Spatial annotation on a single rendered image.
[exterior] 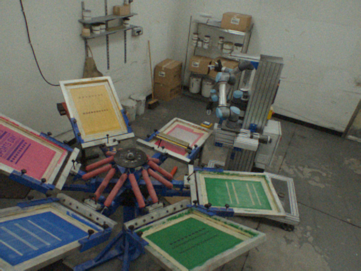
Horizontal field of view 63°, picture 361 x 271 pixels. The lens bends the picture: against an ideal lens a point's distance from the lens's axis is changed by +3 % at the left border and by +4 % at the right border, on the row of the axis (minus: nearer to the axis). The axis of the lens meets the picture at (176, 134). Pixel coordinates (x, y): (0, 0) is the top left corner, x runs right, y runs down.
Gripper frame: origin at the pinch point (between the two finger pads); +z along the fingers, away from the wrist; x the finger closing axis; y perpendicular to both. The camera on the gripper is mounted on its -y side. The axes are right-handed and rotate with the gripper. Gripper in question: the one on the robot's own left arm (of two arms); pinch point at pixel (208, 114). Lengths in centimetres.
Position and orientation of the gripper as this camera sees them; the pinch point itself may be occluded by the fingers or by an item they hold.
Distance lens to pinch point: 392.4
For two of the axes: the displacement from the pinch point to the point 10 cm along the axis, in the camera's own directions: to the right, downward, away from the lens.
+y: 4.8, -4.3, 7.7
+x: -8.7, -3.3, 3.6
